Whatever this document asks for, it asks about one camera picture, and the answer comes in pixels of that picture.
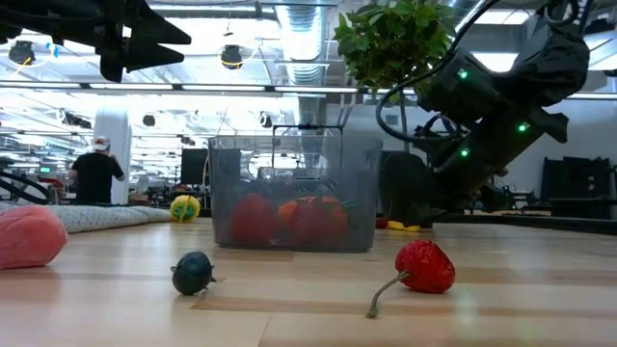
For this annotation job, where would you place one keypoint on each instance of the red toy cherry with stem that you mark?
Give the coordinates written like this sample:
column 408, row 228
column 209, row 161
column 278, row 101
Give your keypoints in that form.
column 424, row 267

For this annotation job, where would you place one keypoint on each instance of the small yellow toy banana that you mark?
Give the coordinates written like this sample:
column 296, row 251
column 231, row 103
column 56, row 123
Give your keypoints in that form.
column 402, row 225

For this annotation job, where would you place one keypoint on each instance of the silver ventilation duct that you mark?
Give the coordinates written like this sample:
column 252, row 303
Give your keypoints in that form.
column 303, row 38

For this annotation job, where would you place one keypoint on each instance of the black metal frame stand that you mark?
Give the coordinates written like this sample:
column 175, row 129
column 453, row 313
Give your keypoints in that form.
column 308, row 127

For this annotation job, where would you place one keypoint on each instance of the white building column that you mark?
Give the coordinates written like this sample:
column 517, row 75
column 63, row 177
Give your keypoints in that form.
column 118, row 144

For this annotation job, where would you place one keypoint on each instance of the yellow toy bell pepper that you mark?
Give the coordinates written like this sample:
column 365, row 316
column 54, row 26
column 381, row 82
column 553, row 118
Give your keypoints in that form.
column 185, row 208

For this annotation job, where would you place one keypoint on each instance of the black plant pot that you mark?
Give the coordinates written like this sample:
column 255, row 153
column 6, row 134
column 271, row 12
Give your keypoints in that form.
column 400, row 193

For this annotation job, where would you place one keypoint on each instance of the person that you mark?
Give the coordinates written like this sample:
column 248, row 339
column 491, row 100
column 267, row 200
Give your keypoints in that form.
column 96, row 178

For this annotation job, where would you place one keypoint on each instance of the pink toy peach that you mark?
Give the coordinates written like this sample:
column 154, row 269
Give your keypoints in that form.
column 29, row 236

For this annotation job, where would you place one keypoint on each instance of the small red toy cherry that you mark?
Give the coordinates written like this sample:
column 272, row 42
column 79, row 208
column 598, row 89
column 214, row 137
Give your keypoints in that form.
column 382, row 223

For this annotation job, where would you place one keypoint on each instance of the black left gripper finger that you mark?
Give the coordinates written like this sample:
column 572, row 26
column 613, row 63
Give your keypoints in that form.
column 154, row 31
column 140, row 59

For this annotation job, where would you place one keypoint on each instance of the black storage cabinet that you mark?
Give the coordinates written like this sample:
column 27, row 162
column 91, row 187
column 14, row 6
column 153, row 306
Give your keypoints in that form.
column 578, row 178

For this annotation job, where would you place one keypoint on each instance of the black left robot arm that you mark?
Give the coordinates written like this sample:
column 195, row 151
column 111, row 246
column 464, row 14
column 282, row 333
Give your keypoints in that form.
column 24, row 19

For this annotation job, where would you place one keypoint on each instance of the black aluminium table frame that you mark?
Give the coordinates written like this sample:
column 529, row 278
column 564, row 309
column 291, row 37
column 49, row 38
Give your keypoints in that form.
column 554, row 224

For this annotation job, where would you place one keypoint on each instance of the grey translucent plastic container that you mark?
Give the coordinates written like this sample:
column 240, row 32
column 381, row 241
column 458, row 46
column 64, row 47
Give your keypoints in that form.
column 294, row 168

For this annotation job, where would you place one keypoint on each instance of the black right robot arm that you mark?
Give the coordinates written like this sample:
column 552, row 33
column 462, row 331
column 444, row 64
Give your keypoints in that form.
column 506, row 120

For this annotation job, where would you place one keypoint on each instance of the dark toy blueberry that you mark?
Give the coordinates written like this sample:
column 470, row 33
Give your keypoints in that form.
column 193, row 272

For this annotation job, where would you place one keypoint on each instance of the black background monitor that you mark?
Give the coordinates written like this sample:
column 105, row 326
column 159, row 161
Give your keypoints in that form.
column 194, row 166

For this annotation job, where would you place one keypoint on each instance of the green leafy plant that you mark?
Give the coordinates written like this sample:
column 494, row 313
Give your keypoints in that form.
column 385, row 43

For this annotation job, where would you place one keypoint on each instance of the grey rolled towel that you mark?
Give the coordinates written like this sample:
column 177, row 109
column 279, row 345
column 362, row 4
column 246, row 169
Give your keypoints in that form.
column 96, row 217

